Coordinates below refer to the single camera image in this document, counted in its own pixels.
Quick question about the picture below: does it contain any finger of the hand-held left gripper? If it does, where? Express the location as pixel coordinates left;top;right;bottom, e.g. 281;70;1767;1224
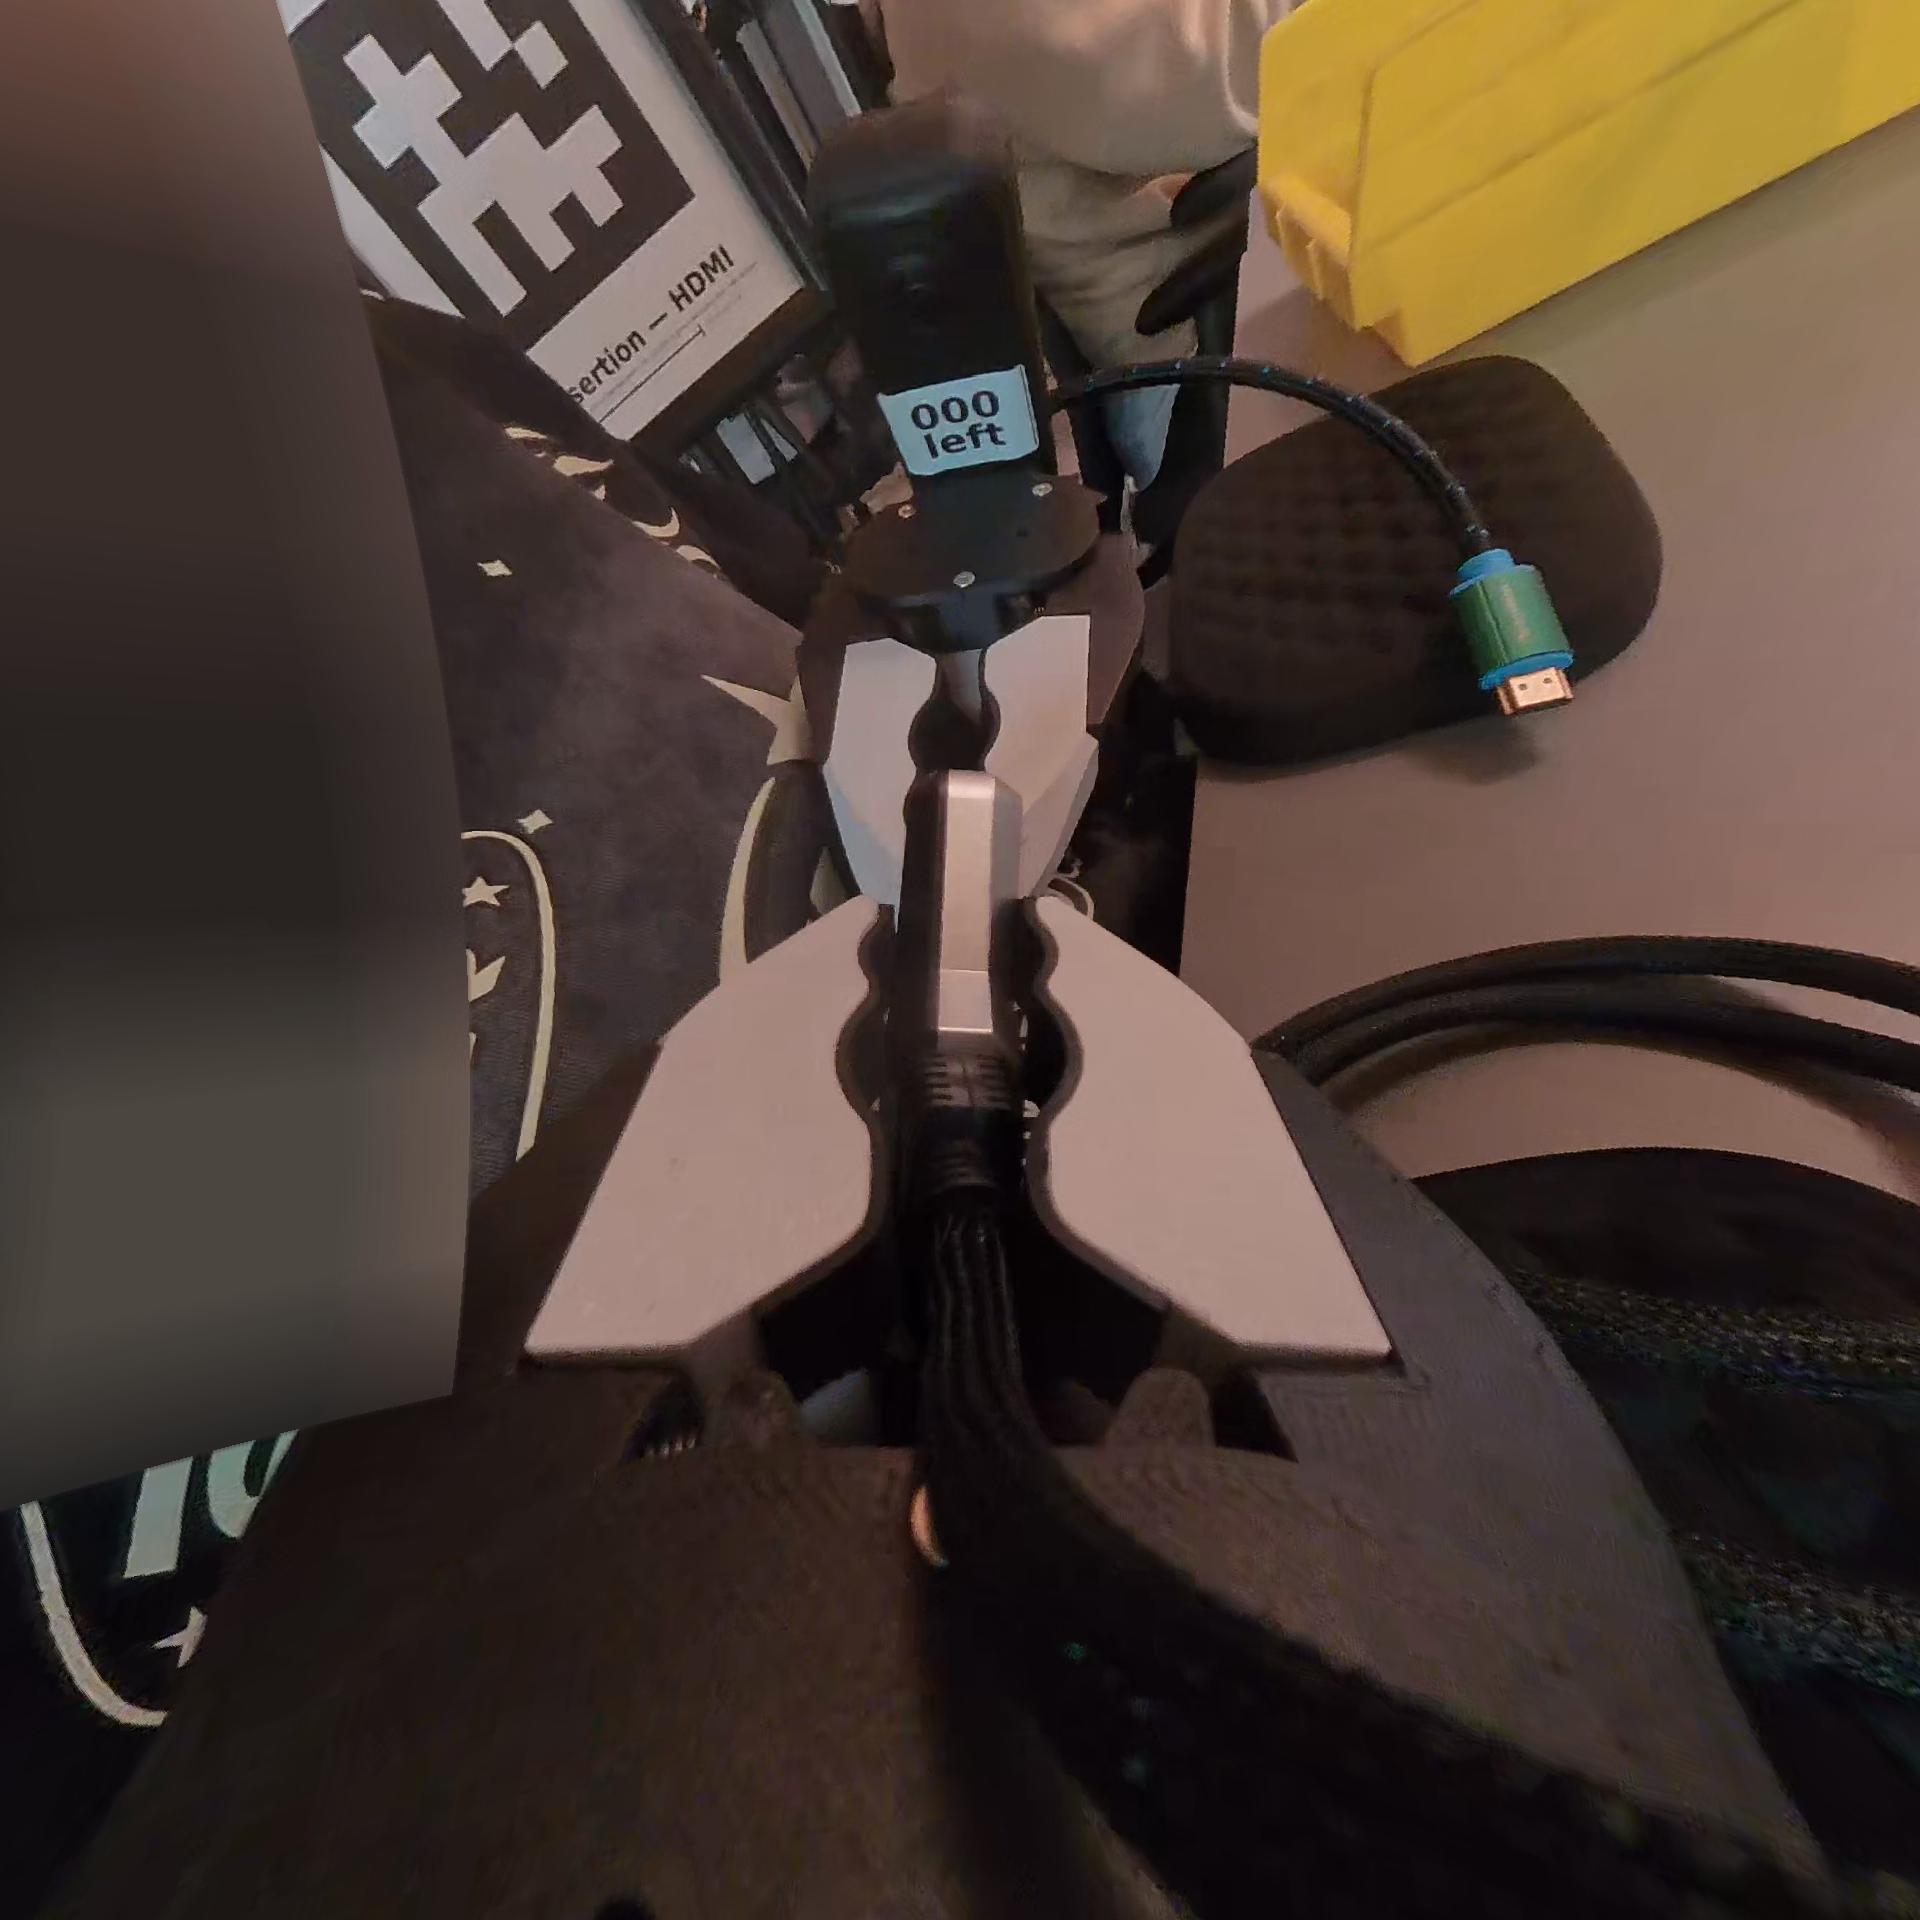
980;612;1107;902
817;640;943;905

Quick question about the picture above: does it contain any framed marker poster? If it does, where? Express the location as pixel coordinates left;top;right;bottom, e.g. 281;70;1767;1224
276;0;834;443

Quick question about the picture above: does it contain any green-plug braided hdmi cable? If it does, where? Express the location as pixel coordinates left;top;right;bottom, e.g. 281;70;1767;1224
1046;360;1579;723

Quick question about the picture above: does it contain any large yellow plastic bin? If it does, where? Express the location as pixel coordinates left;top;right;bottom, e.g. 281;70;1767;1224
1257;0;1920;369

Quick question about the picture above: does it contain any aluminium frame rail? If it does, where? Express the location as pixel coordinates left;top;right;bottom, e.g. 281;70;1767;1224
675;0;903;482

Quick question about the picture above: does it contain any thick black braided cable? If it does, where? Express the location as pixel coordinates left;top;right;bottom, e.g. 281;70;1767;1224
908;932;1920;1757

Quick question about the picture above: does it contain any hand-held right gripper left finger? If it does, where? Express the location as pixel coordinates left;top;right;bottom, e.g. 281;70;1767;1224
523;897;903;1366

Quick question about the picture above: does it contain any grey metal port adapter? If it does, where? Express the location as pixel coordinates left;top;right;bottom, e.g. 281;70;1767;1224
897;769;1028;1052

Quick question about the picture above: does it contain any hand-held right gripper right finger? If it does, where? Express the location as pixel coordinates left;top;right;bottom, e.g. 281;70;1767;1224
1024;894;1395;1366

